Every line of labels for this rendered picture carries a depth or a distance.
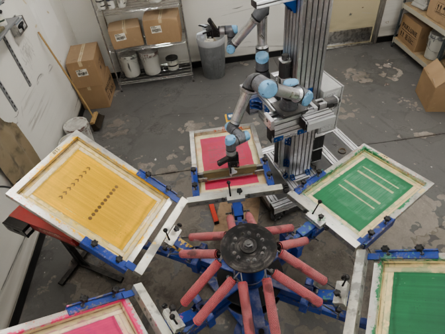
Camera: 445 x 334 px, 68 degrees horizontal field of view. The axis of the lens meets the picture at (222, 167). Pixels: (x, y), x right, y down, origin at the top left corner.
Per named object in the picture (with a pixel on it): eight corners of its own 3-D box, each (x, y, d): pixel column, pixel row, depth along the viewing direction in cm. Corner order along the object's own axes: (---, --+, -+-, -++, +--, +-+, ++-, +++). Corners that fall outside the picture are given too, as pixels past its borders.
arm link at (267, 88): (304, 85, 254) (254, 71, 218) (318, 93, 245) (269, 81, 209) (296, 99, 259) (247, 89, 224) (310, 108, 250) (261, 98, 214)
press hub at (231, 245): (226, 314, 279) (207, 217, 185) (271, 307, 280) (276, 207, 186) (232, 366, 251) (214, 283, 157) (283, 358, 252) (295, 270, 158)
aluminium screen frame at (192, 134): (189, 134, 301) (189, 131, 299) (253, 125, 303) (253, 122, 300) (195, 201, 245) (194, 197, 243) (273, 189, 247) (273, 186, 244)
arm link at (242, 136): (242, 125, 242) (230, 131, 238) (251, 133, 234) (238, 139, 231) (242, 134, 247) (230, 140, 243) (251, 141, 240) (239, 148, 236)
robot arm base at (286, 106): (293, 99, 275) (293, 88, 268) (302, 108, 264) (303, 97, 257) (276, 103, 272) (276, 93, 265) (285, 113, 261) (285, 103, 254)
